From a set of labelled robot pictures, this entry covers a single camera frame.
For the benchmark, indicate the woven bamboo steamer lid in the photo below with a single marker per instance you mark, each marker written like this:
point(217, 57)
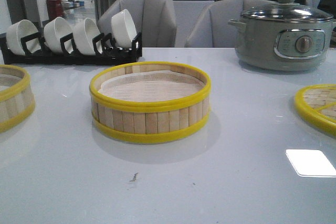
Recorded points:
point(316, 105)

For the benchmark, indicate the bamboo steamer basket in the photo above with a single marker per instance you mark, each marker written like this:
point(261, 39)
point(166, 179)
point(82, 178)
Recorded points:
point(17, 102)
point(150, 122)

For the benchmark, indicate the white steamer liner cloth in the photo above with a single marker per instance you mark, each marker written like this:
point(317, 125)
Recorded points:
point(154, 86)

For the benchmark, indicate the black bowl rack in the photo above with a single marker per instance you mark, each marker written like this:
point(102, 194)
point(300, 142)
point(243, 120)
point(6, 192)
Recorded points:
point(106, 53)

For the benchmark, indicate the middle grey chair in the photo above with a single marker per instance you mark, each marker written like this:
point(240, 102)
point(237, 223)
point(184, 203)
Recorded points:
point(212, 29)

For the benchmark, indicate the white bowl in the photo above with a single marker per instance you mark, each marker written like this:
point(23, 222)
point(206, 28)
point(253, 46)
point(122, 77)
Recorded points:
point(54, 31)
point(16, 32)
point(123, 29)
point(83, 33)

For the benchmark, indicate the left grey chair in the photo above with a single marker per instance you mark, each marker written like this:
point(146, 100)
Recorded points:
point(155, 19)

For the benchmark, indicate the grey electric cooking pot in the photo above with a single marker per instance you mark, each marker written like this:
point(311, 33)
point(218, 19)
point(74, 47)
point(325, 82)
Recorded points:
point(282, 46)

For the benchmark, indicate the red bin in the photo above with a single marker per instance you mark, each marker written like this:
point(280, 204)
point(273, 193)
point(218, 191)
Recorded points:
point(54, 9)

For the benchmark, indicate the glass pot lid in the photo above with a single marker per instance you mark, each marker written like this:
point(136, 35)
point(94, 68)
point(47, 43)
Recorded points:
point(287, 11)

